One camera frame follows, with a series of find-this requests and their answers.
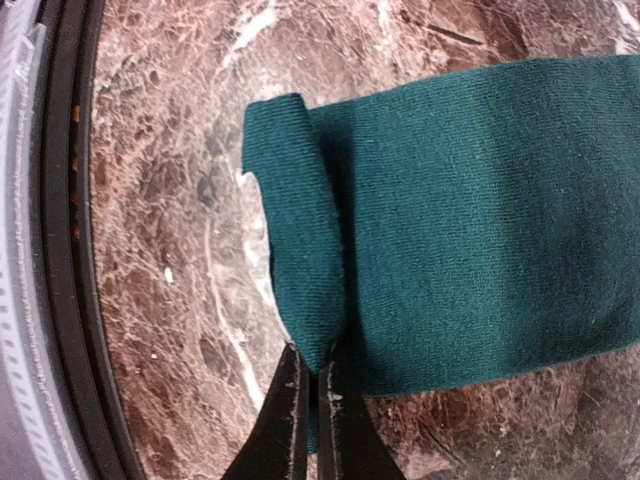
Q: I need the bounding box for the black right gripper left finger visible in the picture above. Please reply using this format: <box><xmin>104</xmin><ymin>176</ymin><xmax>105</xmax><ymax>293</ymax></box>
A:
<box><xmin>222</xmin><ymin>344</ymin><xmax>310</xmax><ymax>480</ymax></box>

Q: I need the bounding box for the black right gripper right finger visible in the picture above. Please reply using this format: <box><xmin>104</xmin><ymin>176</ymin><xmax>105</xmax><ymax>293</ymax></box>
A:
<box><xmin>318</xmin><ymin>357</ymin><xmax>403</xmax><ymax>480</ymax></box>

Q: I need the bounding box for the green christmas bear sock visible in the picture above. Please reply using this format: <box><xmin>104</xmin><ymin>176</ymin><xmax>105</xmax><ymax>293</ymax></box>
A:
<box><xmin>241</xmin><ymin>53</ymin><xmax>640</xmax><ymax>456</ymax></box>

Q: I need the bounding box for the white slotted cable duct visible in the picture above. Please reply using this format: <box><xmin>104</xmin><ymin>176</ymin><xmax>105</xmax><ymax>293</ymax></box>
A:
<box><xmin>1</xmin><ymin>15</ymin><xmax>89</xmax><ymax>479</ymax></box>

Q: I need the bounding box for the black front table rail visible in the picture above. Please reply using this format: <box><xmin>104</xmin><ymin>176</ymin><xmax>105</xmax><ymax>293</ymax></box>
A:
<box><xmin>36</xmin><ymin>1</ymin><xmax>145</xmax><ymax>479</ymax></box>

